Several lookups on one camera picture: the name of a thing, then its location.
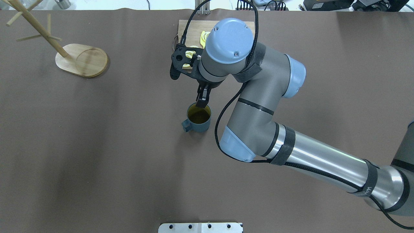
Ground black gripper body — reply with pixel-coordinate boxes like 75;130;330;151
198;79;220;91

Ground dark blue yellow-lined mug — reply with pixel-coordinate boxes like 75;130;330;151
181;102;212;132

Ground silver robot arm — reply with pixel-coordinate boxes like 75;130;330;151
198;18;413;216

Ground wooden cup storage rack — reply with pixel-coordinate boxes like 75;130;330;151
3;0;109;78

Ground small steel cup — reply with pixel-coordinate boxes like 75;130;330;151
55;0;71;9

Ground bamboo cutting board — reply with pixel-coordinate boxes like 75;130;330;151
173;20;255;49

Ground lemon slice on knife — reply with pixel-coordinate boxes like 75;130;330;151
199;31;210;48

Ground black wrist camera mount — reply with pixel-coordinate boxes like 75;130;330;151
169;44;203;80

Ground aluminium frame post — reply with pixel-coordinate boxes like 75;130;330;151
198;0;210;15

